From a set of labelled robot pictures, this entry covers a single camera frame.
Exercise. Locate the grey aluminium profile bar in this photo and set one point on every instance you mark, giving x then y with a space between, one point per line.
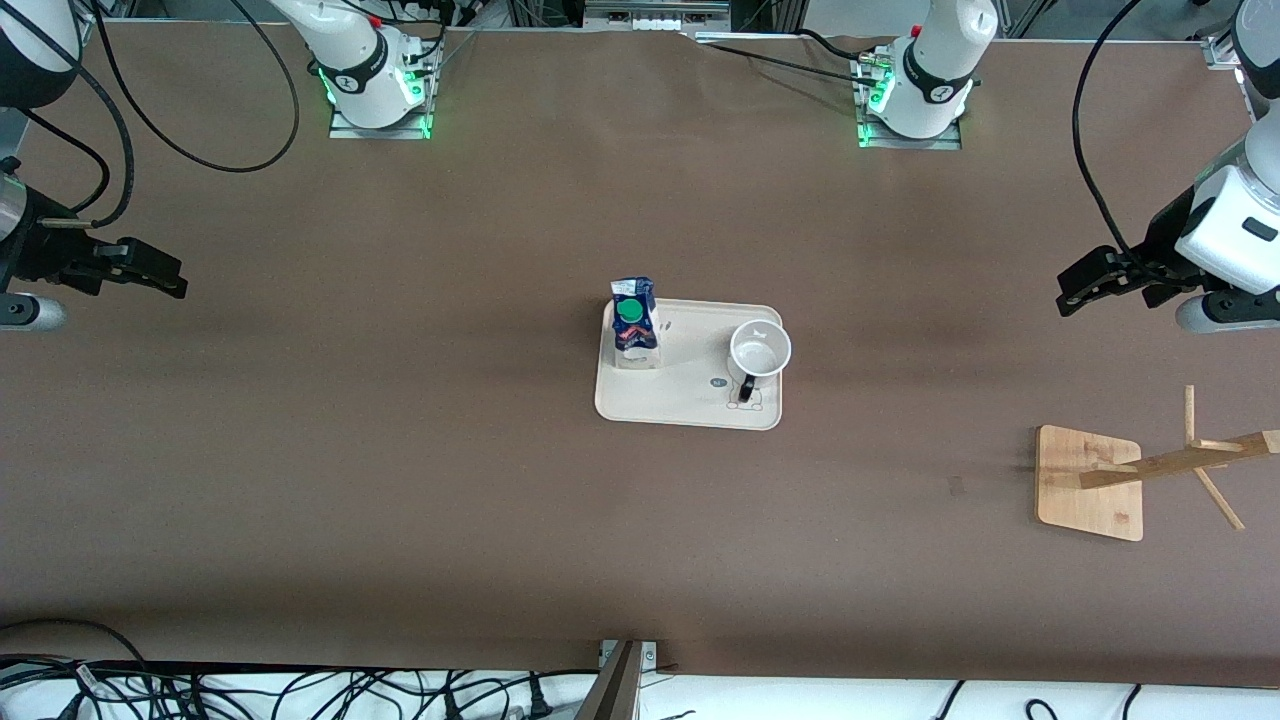
615 690

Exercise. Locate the beige rabbit print tray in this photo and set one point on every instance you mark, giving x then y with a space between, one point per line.
680 395

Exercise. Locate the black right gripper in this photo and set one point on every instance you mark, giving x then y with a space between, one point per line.
38 252

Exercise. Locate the blue white milk carton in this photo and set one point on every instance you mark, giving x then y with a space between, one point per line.
635 325

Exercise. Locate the wooden cup rack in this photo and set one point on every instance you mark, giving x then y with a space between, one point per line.
1090 490

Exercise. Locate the metal table corner bracket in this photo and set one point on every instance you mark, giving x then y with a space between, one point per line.
1220 52

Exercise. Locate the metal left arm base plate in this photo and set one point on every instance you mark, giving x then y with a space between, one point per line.
940 144

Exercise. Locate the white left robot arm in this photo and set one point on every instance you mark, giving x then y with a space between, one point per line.
940 70

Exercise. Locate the silver electrical box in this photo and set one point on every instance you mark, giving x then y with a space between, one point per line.
650 18

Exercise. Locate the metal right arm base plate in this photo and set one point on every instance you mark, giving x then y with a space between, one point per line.
350 131

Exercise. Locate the small metal mounting plate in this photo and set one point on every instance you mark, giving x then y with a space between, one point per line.
650 655

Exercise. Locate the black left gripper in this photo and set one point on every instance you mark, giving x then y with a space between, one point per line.
1163 243

